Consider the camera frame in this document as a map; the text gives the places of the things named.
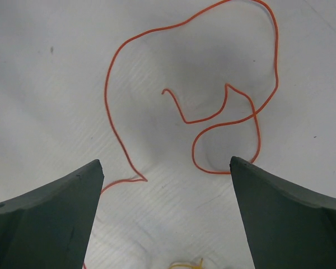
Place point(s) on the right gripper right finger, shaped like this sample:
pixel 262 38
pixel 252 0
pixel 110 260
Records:
pixel 286 225

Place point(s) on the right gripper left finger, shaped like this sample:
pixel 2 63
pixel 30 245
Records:
pixel 49 227

